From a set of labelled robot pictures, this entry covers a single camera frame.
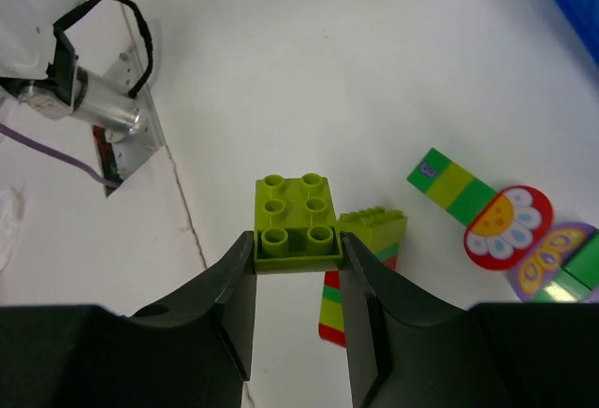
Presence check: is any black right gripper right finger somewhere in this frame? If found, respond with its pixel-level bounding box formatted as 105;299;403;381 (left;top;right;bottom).
340;233;471;407

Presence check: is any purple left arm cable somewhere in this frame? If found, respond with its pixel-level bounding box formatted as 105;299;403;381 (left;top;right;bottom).
0;122;124;190

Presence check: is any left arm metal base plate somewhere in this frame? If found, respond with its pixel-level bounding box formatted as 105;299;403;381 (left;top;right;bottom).
74;0;164;194

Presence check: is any flower and butterfly lego assembly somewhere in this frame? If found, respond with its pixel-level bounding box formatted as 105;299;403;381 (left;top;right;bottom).
407;148;598;303

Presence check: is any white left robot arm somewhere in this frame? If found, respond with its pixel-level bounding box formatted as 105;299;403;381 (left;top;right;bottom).
1;0;153;142

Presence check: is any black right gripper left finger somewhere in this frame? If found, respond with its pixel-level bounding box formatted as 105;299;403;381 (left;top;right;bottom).
127;231;256;381

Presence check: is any lime green lego brick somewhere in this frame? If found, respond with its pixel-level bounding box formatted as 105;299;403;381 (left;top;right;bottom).
254;173;343;274

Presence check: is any multicolour lego brick stack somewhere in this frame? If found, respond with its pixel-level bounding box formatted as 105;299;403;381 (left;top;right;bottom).
317;206;409;348

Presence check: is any black cable at left base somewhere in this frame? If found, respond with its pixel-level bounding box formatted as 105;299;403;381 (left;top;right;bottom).
51;0;156;99

